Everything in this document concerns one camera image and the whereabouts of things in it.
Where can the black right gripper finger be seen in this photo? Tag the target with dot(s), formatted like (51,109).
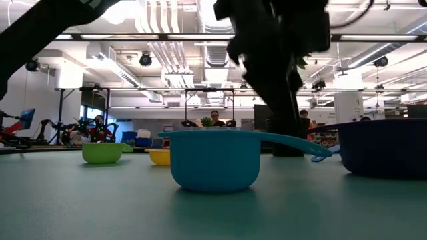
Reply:
(297,83)
(267,86)

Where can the teal measuring cup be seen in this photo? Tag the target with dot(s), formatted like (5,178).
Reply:
(213,160)

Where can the purple measuring cup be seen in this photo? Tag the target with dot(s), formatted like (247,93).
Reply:
(383,150)

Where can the yellow measuring cup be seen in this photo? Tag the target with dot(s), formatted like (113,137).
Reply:
(160,157)

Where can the green measuring cup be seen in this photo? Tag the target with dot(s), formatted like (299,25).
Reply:
(100,153)

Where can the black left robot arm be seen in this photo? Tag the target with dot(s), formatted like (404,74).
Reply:
(33,33)

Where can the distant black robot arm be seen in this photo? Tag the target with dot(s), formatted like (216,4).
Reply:
(46,130)

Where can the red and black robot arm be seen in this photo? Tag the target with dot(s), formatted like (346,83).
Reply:
(13,128)

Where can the black monitor screen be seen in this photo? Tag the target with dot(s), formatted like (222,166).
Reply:
(259,116)

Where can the small distant green plant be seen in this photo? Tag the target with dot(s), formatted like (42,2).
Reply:
(207,121)

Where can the red cart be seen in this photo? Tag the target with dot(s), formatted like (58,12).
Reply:
(166,133)

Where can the black computer monitor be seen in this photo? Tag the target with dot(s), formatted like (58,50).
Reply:
(417,111)

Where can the white container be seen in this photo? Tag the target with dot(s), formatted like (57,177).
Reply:
(144,133)

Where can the blue box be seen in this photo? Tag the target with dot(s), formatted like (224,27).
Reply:
(144,142)

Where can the green table mat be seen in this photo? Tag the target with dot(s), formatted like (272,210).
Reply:
(100,200)

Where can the blue tilted monitor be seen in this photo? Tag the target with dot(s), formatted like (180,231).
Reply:
(27,118)

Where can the ribbed silver ceiling duct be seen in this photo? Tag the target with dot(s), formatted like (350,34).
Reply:
(217,56)

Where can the black ceiling camera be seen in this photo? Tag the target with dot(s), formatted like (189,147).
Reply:
(381,61)
(145,60)
(32,65)

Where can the black rig frame with monitor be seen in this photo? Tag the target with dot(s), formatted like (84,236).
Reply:
(93,100)

